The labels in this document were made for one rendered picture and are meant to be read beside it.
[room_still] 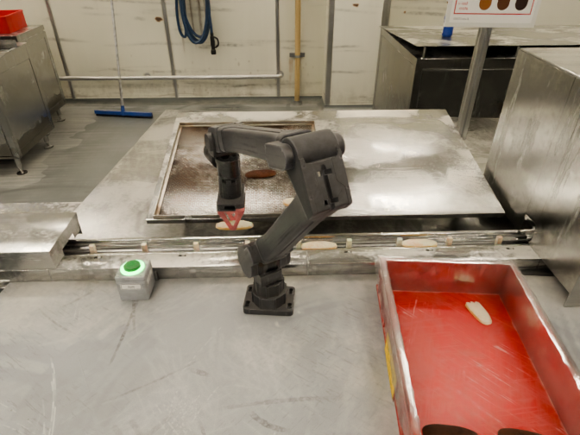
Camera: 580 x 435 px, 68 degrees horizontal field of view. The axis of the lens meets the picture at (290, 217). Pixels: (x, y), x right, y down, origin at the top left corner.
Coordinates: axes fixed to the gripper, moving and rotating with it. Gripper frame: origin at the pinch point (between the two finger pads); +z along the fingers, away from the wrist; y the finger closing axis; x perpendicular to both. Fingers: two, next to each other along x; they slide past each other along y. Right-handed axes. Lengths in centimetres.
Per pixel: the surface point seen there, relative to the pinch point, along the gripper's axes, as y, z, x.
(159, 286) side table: 11.5, 11.1, -18.9
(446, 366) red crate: 39, 10, 46
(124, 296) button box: 16.6, 9.6, -25.9
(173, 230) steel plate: -13.2, 11.3, -19.9
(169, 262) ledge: 7.4, 7.0, -16.4
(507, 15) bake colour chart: -75, -39, 98
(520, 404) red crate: 48, 10, 57
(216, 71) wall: -370, 61, -48
